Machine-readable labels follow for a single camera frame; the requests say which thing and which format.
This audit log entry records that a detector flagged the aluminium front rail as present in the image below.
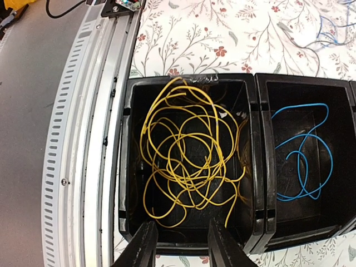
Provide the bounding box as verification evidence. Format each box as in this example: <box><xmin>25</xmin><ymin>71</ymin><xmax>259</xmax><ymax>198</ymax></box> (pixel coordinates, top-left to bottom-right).
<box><xmin>41</xmin><ymin>5</ymin><xmax>142</xmax><ymax>266</ymax></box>

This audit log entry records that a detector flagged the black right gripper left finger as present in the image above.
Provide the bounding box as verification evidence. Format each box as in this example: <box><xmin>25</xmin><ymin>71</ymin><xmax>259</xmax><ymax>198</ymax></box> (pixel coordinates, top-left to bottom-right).
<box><xmin>112</xmin><ymin>221</ymin><xmax>158</xmax><ymax>267</ymax></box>

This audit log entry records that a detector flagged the black three-compartment bin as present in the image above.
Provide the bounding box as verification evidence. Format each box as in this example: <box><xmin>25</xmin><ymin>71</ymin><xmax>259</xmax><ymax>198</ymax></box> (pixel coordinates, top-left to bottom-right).
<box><xmin>118</xmin><ymin>73</ymin><xmax>355</xmax><ymax>255</ymax></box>

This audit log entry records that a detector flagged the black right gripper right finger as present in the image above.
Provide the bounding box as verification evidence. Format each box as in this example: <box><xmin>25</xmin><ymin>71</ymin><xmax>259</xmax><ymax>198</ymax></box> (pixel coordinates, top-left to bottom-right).
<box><xmin>207</xmin><ymin>218</ymin><xmax>253</xmax><ymax>267</ymax></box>

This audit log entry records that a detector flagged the yellow cable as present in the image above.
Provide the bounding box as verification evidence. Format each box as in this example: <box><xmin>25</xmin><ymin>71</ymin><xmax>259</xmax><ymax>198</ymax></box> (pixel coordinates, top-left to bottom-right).
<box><xmin>140</xmin><ymin>77</ymin><xmax>247</xmax><ymax>228</ymax></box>

